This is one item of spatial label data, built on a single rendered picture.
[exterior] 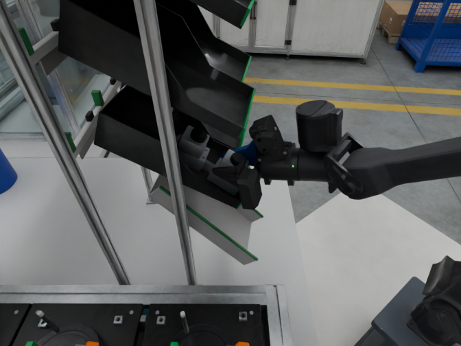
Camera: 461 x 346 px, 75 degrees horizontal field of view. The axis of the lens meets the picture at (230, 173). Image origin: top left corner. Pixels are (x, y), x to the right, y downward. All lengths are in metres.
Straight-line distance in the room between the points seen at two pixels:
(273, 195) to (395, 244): 0.40
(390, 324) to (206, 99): 0.51
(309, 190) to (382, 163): 1.90
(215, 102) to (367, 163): 0.25
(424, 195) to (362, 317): 1.86
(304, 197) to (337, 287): 1.44
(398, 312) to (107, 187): 0.93
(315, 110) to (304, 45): 3.94
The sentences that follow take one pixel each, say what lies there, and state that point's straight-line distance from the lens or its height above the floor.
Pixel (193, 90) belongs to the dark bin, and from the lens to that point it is 0.51.
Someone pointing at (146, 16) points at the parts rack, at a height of 1.52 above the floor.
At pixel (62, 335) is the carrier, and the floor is 0.99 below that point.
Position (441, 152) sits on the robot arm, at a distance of 0.43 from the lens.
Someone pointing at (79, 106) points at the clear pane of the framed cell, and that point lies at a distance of 1.46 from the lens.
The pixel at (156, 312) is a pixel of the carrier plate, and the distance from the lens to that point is 0.72.
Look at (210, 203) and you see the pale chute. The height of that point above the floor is 1.09.
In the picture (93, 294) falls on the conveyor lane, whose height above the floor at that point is 0.95.
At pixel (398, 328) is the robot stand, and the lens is 0.67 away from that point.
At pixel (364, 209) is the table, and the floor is 0.86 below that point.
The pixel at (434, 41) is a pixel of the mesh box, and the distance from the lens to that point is 4.54.
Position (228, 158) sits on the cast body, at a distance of 0.55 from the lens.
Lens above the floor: 1.62
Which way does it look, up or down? 42 degrees down
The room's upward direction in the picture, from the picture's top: straight up
